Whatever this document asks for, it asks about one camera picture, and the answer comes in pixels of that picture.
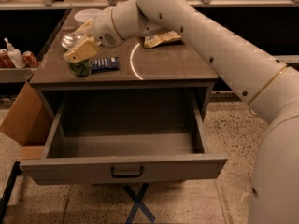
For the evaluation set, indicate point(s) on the black chair leg left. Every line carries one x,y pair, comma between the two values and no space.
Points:
15,172

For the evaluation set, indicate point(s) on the brown chip bag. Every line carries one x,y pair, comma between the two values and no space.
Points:
156,40

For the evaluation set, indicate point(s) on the open grey top drawer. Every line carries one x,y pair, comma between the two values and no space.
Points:
125,138

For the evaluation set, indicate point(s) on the white bowl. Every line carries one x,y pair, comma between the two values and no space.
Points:
85,15

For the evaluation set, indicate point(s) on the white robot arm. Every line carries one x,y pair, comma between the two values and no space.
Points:
268,86

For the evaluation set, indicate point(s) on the grey cabinet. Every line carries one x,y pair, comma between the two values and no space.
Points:
166,66

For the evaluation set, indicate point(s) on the blue snack bar wrapper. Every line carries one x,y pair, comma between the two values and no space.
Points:
105,64

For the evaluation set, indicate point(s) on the white pump bottle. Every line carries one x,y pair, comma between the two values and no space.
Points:
15,55

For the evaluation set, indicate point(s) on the green soda can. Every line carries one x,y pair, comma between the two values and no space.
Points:
81,69

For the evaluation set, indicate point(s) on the brown cardboard box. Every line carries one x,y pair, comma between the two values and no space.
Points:
27,122

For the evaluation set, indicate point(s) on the red soda can at edge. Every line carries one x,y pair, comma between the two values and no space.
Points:
5,58

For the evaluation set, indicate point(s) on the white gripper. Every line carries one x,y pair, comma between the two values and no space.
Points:
103,29

